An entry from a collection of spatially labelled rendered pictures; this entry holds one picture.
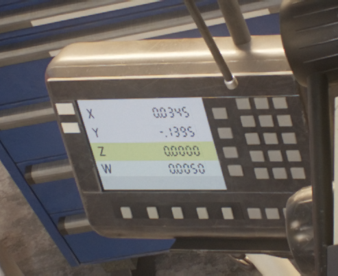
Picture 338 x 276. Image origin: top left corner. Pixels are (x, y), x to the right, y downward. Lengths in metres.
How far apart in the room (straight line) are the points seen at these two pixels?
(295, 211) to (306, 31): 0.13
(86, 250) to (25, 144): 0.29
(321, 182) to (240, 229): 0.93
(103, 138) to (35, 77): 1.07
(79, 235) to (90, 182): 1.32
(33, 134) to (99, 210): 1.12
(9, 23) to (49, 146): 0.31
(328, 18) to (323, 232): 0.16
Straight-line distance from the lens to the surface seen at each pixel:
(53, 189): 3.58
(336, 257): 1.19
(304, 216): 1.46
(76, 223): 3.62
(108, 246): 3.69
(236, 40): 2.23
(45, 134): 3.48
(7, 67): 3.37
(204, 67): 2.22
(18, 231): 4.11
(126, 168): 2.33
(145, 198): 2.33
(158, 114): 2.27
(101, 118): 2.31
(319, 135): 1.40
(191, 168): 2.29
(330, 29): 1.42
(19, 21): 3.26
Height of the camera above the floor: 2.74
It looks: 42 degrees down
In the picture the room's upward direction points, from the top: 30 degrees counter-clockwise
